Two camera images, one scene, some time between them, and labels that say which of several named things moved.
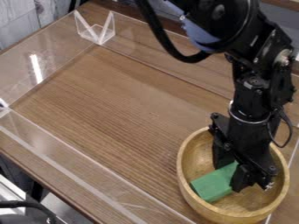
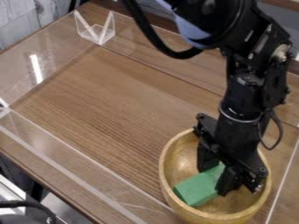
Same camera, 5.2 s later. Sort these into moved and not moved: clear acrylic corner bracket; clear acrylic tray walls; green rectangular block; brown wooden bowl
Moved: brown wooden bowl; green rectangular block
Not moved: clear acrylic tray walls; clear acrylic corner bracket
